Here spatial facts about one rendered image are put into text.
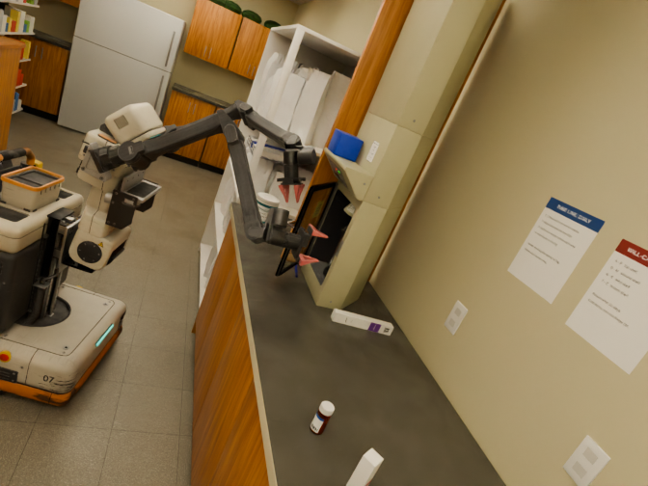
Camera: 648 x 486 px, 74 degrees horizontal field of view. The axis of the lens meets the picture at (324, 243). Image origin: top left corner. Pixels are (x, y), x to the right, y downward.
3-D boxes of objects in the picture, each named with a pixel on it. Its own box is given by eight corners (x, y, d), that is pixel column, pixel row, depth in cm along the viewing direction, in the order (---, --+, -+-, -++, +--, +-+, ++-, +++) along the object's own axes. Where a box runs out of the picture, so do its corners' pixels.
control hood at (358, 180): (338, 176, 189) (347, 155, 185) (363, 202, 160) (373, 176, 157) (315, 169, 184) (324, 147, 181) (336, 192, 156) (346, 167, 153)
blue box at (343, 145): (347, 156, 183) (356, 136, 180) (355, 162, 174) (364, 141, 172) (327, 148, 179) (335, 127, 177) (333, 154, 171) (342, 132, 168)
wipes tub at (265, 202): (269, 220, 249) (278, 196, 244) (272, 229, 238) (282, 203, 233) (248, 213, 244) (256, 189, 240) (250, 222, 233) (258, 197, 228)
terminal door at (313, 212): (303, 259, 200) (337, 181, 188) (275, 278, 172) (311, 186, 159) (302, 258, 200) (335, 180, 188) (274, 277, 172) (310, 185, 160)
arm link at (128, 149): (237, 114, 165) (229, 101, 155) (247, 145, 162) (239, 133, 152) (130, 155, 166) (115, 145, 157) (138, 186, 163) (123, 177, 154)
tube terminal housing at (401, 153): (346, 280, 213) (416, 131, 188) (368, 317, 184) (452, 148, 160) (300, 268, 203) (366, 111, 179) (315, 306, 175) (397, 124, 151)
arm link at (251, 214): (230, 139, 163) (221, 126, 153) (245, 135, 163) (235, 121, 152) (254, 246, 154) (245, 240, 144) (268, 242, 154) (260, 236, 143)
